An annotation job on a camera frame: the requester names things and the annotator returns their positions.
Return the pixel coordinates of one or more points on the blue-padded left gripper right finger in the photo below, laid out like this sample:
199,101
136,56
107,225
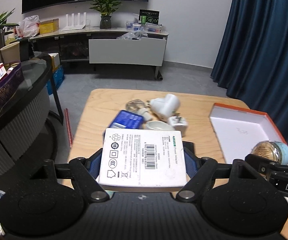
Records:
192,162

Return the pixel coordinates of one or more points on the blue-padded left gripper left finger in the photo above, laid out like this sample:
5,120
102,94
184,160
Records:
93,164

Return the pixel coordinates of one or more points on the white power adapter box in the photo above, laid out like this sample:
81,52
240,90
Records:
142,160

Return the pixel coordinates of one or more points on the toothpick jar light blue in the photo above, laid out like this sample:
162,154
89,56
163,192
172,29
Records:
272,150

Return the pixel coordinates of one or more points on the white plug-in vaporizer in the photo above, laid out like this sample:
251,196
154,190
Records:
158,126
164,108

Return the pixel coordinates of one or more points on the blue toothpaste box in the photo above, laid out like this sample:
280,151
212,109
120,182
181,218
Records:
127,120

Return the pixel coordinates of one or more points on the clear glass liquid bottle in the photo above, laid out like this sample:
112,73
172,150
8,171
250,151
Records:
139,107

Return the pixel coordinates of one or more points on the white cube charger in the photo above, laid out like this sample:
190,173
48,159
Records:
178,123

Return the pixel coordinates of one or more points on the red wrapped stick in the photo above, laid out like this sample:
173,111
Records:
68,128

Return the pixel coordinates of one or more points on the wooden table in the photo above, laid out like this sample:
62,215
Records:
222,201

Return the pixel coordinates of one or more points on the orange-rimmed white tray box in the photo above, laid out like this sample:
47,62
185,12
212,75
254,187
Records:
238,130

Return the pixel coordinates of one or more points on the round black glass table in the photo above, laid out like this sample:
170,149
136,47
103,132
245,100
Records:
27,135

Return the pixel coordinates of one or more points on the purple gift box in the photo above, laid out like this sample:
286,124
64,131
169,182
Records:
10,83

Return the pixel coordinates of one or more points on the white TV cabinet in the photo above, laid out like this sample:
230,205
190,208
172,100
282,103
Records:
105,46

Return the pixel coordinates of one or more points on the dark blue curtain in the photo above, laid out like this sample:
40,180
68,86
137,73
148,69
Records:
252,63

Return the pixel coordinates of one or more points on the white router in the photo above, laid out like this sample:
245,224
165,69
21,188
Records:
75,24

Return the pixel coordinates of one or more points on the yellow box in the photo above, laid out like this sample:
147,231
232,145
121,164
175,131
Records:
49,26

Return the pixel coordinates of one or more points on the white plastic bag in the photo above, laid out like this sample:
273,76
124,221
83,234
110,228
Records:
29,27

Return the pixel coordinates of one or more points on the black green display box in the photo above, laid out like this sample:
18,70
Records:
149,16

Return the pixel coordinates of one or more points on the potted green plant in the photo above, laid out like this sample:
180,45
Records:
106,8

